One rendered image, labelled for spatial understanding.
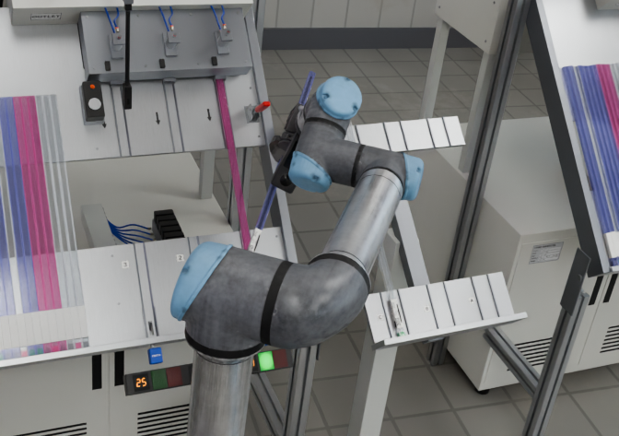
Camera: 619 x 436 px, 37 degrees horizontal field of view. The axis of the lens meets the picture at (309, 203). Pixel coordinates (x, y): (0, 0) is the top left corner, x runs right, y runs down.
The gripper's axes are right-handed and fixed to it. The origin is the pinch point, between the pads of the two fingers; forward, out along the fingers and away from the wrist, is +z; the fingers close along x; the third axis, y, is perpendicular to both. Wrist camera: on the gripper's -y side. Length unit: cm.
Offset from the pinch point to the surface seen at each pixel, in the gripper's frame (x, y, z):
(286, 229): -7.4, -10.3, 7.7
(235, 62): 16.5, 17.2, 2.9
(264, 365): -13.7, -37.7, 9.5
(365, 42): -62, 196, 276
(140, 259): 17.8, -28.2, 8.0
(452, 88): -108, 174, 239
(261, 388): -24, -36, 52
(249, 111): 9.4, 10.4, 7.4
